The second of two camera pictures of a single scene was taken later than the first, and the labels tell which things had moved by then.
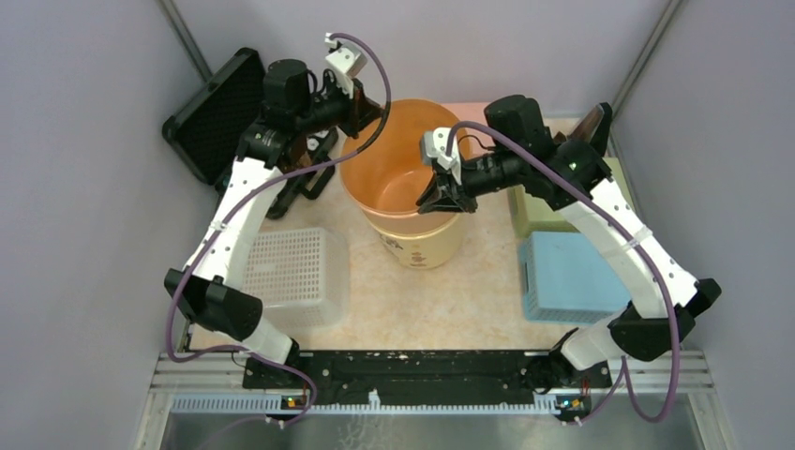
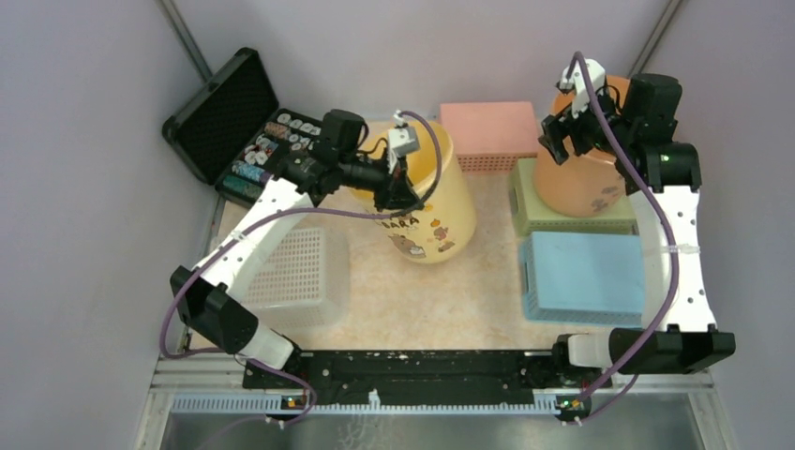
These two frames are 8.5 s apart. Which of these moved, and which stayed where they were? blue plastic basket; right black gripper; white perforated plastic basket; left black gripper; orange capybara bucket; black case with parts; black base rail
Moved: left black gripper; right black gripper; orange capybara bucket
Stayed: white perforated plastic basket; blue plastic basket; black case with parts; black base rail
